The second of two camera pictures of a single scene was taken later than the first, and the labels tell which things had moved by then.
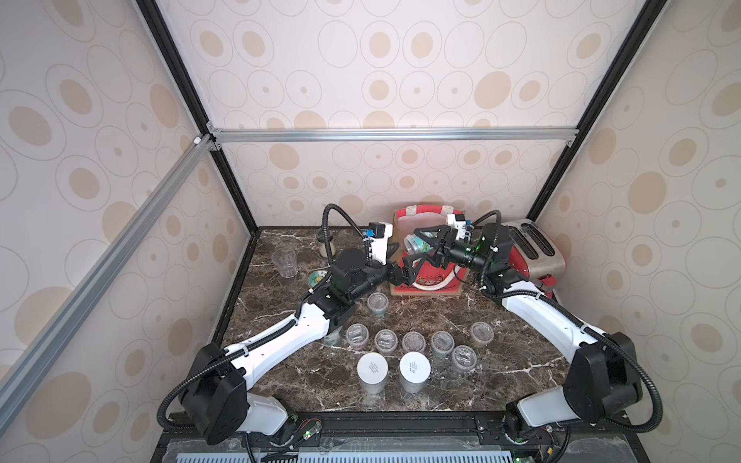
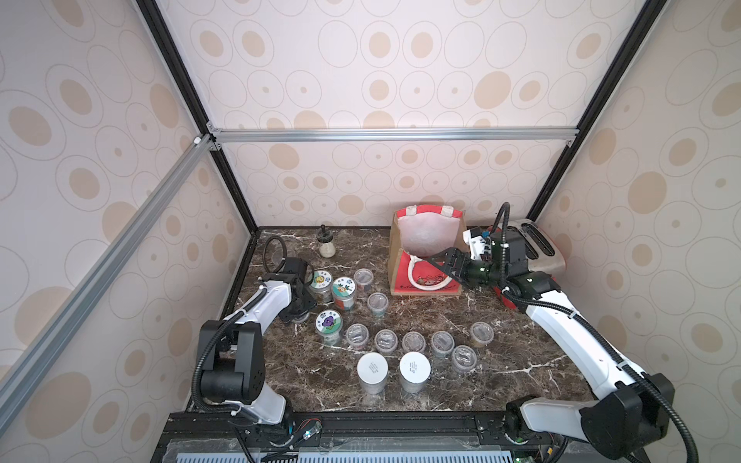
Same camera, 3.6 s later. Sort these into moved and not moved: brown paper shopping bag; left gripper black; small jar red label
Moved: left gripper black
Not moved: brown paper shopping bag; small jar red label
